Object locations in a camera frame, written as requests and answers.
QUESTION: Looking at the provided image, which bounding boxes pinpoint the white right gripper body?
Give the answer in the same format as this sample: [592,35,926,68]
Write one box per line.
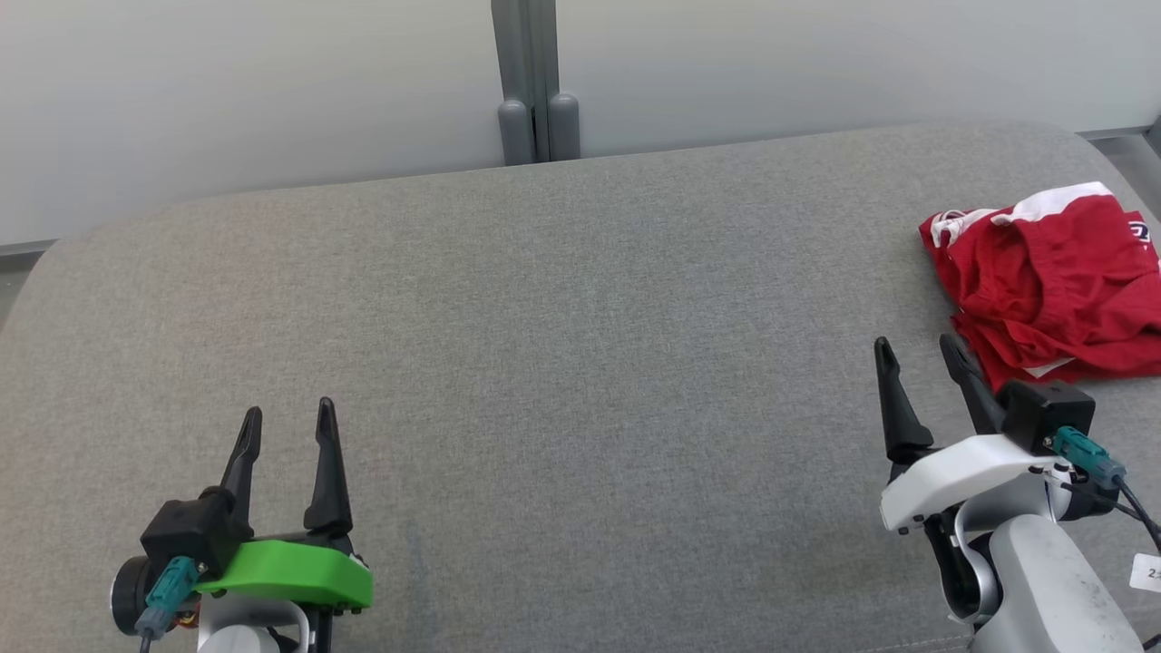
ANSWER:
[880,434,1076,536]

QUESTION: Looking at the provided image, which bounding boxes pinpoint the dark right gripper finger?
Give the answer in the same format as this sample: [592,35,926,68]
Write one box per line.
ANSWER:
[873,336,935,465]
[939,334,1008,436]

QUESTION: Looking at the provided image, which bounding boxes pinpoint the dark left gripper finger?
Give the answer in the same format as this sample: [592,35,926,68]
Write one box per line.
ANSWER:
[303,397,355,536]
[220,407,264,531]

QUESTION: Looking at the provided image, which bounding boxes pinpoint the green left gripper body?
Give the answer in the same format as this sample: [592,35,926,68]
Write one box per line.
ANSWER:
[195,535,375,618]

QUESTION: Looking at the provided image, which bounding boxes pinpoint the red jersey white stripes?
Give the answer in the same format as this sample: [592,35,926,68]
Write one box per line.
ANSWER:
[951,213,1161,393]

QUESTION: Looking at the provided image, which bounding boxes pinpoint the red shorts white panels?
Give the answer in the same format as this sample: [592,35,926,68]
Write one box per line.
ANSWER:
[919,181,1161,341]

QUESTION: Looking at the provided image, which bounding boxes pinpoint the grey fabric sofa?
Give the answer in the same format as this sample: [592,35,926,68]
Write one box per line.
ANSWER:
[0,118,1161,653]

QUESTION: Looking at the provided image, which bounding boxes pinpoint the black cable teal connector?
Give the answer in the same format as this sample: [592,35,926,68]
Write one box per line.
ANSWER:
[1052,426,1161,554]
[134,555,202,653]

